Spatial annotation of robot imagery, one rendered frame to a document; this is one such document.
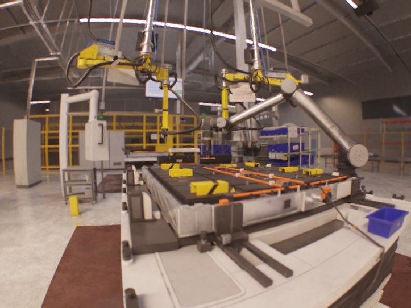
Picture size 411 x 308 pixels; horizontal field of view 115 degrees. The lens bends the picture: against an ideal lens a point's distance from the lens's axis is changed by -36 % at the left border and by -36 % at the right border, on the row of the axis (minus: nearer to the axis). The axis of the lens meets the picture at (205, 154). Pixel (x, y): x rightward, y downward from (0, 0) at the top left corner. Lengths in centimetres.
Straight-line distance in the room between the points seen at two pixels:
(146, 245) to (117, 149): 1010
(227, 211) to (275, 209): 27
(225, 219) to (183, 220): 16
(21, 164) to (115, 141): 545
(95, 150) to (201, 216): 370
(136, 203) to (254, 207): 51
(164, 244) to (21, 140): 663
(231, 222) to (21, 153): 677
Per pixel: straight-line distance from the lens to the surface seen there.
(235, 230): 82
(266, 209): 91
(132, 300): 52
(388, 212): 120
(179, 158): 236
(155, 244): 75
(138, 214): 94
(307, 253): 79
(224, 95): 264
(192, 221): 75
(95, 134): 430
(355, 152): 187
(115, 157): 1077
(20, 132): 716
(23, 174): 716
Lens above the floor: 121
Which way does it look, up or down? 2 degrees down
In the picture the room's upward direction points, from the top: straight up
